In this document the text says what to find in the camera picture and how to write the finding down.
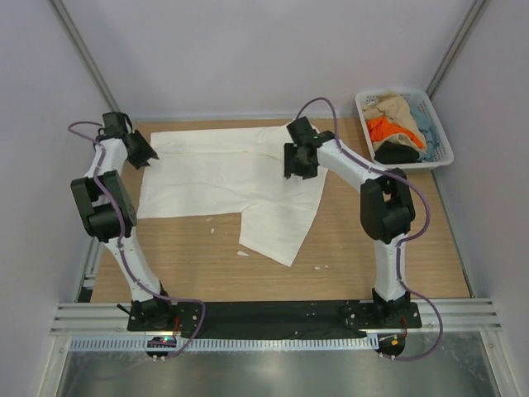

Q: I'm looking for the corner aluminium post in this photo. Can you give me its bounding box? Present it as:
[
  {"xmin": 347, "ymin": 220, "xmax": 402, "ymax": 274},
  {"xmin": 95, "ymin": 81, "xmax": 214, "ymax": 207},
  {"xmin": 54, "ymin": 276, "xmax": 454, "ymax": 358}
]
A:
[
  {"xmin": 426, "ymin": 0, "xmax": 491, "ymax": 99},
  {"xmin": 48, "ymin": 0, "xmax": 121, "ymax": 112}
]

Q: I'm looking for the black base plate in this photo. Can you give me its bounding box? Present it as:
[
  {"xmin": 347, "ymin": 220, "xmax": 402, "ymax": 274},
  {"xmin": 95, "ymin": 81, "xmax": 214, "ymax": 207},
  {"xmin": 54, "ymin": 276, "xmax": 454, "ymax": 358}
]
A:
[{"xmin": 117, "ymin": 300, "xmax": 422, "ymax": 340}]

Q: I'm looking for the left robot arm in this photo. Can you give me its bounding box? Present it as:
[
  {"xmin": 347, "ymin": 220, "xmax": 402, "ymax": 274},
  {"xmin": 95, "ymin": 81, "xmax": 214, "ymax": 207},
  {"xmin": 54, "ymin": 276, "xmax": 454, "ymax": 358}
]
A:
[{"xmin": 68, "ymin": 112, "xmax": 176, "ymax": 331}]

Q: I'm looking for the aluminium rail frame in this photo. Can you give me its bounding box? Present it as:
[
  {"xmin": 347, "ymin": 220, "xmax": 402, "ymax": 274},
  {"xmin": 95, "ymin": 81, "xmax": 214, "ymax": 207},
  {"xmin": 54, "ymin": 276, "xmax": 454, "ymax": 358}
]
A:
[{"xmin": 50, "ymin": 299, "xmax": 502, "ymax": 335}]

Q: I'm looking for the light blue garment in basket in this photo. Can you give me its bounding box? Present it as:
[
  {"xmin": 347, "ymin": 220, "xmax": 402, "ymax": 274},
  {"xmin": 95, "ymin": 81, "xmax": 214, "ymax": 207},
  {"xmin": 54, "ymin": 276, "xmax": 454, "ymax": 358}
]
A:
[{"xmin": 410, "ymin": 107, "xmax": 440, "ymax": 162}]

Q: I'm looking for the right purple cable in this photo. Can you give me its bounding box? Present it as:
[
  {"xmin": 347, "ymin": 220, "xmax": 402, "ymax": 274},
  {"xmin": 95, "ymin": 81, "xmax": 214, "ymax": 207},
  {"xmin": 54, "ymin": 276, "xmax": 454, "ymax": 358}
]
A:
[{"xmin": 297, "ymin": 97, "xmax": 446, "ymax": 364}]

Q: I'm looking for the white t shirt red print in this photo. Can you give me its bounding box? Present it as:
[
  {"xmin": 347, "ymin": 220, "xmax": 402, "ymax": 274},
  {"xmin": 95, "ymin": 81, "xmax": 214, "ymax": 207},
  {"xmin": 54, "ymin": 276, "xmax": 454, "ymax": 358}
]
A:
[{"xmin": 137, "ymin": 126, "xmax": 327, "ymax": 266}]

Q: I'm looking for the beige garment in basket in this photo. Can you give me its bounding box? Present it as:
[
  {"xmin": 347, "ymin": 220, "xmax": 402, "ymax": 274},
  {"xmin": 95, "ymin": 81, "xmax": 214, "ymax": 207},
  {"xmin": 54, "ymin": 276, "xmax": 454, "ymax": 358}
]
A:
[{"xmin": 361, "ymin": 91, "xmax": 427, "ymax": 145}]

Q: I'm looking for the white plastic basket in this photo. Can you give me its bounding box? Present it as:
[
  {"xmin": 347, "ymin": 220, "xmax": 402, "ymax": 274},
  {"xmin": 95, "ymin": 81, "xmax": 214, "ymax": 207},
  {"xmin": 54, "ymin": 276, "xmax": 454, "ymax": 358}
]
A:
[{"xmin": 355, "ymin": 87, "xmax": 454, "ymax": 172}]

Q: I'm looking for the purple cable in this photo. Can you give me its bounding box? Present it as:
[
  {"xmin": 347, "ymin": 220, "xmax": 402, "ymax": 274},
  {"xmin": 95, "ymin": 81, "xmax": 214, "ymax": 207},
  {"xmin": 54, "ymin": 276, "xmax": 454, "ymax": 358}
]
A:
[
  {"xmin": 297, "ymin": 97, "xmax": 446, "ymax": 364},
  {"xmin": 68, "ymin": 121, "xmax": 207, "ymax": 359}
]

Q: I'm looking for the right corner aluminium post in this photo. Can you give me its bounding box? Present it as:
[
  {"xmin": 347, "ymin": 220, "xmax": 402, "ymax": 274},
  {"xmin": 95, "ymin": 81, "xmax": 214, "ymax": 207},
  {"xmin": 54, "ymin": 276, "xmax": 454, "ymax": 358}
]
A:
[{"xmin": 426, "ymin": 0, "xmax": 491, "ymax": 99}]

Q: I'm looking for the orange garment in basket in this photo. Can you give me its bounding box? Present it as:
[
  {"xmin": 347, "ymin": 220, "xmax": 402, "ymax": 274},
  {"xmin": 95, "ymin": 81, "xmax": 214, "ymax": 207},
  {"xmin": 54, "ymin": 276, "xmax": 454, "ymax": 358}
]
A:
[{"xmin": 366, "ymin": 117, "xmax": 427, "ymax": 151}]

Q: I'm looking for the left corner aluminium post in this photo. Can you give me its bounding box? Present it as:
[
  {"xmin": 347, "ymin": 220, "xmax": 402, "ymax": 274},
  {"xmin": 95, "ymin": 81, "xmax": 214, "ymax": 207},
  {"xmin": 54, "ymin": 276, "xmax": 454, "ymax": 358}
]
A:
[{"xmin": 48, "ymin": 0, "xmax": 121, "ymax": 112}]

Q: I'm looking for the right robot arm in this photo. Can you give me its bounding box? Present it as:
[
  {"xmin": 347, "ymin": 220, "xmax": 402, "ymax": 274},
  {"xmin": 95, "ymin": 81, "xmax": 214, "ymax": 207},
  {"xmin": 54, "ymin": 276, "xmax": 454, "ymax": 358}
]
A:
[{"xmin": 284, "ymin": 117, "xmax": 416, "ymax": 328}]

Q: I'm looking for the black garment in basket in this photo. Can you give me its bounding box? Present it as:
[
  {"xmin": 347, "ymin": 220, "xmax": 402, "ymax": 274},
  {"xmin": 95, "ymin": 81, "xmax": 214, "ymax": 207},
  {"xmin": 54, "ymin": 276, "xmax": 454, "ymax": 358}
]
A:
[{"xmin": 374, "ymin": 141, "xmax": 420, "ymax": 165}]

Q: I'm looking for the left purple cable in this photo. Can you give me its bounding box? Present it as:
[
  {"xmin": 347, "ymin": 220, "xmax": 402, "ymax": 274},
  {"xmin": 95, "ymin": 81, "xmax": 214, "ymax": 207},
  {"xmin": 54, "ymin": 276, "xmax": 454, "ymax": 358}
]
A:
[{"xmin": 68, "ymin": 121, "xmax": 207, "ymax": 359}]

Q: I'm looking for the white slotted cable duct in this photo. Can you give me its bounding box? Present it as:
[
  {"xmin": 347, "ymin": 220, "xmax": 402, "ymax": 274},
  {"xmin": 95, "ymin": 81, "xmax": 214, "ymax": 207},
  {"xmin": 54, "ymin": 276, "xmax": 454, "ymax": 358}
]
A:
[{"xmin": 69, "ymin": 334, "xmax": 379, "ymax": 352}]

